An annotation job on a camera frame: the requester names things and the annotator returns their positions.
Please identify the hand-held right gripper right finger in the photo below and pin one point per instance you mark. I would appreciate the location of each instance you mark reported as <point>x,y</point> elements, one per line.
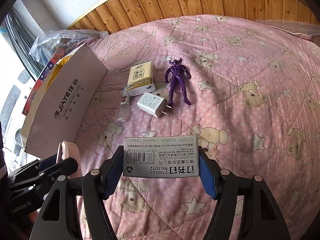
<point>208,180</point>

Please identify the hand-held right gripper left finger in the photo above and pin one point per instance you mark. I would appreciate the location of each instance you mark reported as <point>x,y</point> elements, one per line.
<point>111,180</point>

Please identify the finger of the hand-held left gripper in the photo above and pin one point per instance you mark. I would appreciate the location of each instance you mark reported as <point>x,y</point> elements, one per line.
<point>47,161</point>
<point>57,171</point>

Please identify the pink stapler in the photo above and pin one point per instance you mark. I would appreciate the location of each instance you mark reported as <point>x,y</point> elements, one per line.
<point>71,155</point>

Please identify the grey staple box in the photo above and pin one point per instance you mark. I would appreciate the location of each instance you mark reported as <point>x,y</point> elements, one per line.
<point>160,160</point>

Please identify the white cardboard box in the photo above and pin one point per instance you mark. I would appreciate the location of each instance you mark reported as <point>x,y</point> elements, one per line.
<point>70,100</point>

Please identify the small clear spray bottle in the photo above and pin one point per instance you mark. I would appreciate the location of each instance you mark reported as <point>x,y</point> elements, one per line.
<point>123,112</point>

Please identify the white charger plug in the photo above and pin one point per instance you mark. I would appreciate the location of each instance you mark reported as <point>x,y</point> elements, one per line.
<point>150,103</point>

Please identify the yellow tissue pack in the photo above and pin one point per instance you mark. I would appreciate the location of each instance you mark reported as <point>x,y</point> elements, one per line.
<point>140,77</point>

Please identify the purple toy figure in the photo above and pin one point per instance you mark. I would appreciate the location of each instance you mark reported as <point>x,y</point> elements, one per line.
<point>178,77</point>

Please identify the pink bear printed blanket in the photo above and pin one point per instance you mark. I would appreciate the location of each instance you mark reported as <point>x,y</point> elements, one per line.
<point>250,130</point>

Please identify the red and blue toy box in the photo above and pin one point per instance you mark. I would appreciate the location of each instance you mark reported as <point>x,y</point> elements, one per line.
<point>47,73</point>

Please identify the bubble wrap bundle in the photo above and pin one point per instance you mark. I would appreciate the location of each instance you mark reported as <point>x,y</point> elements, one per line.
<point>65,36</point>

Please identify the grey metal strips bundle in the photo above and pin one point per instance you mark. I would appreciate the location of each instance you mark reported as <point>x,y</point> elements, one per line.
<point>17,37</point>

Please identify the bubble wrap sheet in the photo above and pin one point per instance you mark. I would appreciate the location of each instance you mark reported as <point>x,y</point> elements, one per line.
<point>292,27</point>

